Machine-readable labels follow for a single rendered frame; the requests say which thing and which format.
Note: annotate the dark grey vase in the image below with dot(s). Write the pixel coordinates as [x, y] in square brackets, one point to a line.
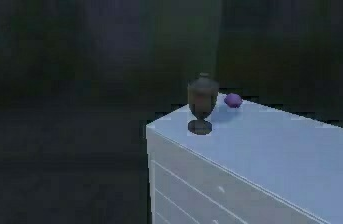
[201, 96]

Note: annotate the white chest of drawers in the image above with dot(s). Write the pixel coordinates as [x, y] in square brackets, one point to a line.
[262, 160]

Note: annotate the purple round object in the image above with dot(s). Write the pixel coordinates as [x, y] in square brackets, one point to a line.
[233, 99]

